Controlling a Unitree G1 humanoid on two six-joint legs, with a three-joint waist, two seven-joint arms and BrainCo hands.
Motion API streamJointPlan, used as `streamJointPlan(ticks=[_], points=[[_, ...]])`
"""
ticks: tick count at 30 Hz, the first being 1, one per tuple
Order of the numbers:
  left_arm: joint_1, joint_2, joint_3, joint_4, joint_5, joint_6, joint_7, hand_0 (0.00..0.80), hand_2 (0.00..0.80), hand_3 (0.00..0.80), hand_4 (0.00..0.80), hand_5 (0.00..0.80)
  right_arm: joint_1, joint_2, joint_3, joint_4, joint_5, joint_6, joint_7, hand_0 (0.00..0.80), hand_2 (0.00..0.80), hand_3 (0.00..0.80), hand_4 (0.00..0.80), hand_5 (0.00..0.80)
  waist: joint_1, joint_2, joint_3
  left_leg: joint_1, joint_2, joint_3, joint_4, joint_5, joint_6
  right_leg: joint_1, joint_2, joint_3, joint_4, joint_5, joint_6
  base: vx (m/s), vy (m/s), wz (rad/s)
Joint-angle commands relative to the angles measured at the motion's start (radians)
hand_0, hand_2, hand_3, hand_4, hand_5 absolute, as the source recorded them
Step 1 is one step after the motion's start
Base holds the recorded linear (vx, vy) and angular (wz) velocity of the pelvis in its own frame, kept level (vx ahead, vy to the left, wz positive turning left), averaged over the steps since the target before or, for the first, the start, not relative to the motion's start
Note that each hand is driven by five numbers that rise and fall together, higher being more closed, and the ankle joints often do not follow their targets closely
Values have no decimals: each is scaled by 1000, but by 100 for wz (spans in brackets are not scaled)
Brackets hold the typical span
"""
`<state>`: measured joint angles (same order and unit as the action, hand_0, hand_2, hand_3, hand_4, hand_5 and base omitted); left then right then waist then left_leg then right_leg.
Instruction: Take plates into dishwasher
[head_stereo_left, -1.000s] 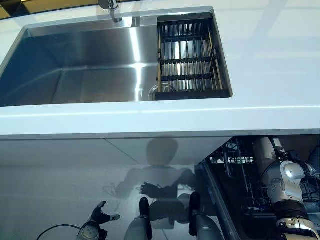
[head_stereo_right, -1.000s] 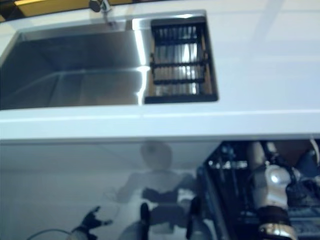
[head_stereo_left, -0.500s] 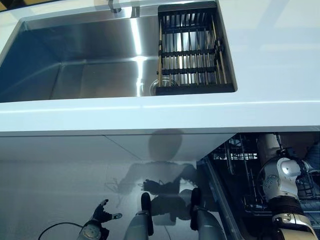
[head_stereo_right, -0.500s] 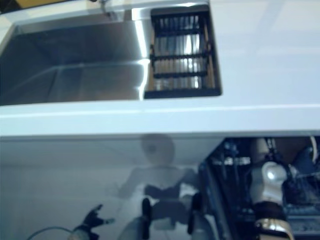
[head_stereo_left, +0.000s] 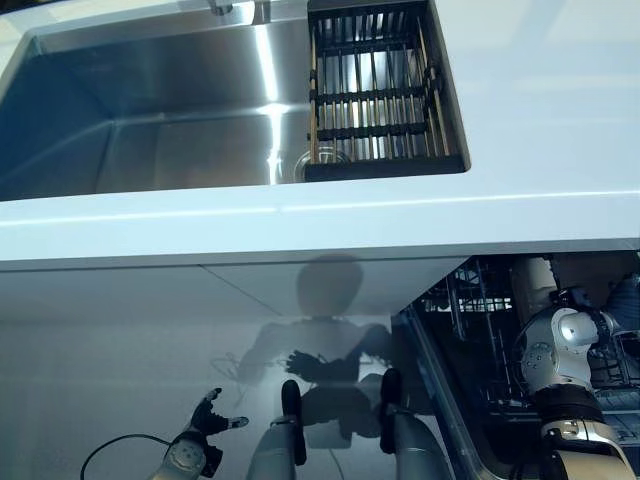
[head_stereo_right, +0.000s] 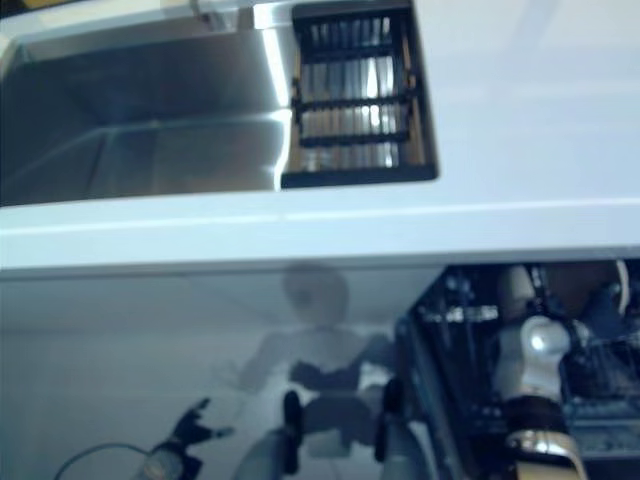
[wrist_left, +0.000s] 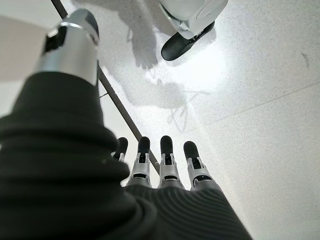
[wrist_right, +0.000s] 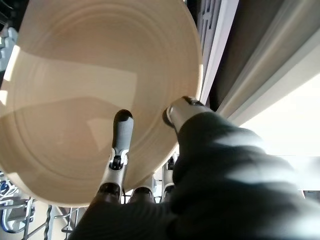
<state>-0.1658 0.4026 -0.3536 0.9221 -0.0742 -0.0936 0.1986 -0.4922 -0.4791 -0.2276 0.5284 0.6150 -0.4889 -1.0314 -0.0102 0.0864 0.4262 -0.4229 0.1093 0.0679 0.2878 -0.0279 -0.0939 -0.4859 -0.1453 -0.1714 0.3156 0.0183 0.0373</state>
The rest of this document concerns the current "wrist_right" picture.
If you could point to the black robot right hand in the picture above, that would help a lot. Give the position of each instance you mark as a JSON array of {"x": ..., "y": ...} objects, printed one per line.
[{"x": 225, "y": 187}]

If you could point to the beige round ceramic plate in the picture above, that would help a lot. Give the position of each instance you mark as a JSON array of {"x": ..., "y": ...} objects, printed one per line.
[{"x": 75, "y": 100}]

